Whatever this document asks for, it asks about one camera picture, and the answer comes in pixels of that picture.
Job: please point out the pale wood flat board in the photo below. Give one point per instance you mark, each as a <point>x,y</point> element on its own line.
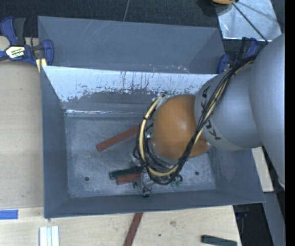
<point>16,137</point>

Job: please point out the red-brown flat block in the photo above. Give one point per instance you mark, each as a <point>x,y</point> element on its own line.
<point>116,139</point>
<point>126,179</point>
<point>133,229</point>

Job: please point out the grey metal bin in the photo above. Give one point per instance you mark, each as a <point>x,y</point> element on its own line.
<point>85,47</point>

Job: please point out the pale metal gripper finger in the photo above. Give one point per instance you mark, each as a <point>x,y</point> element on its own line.
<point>135,184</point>
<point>145,194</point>

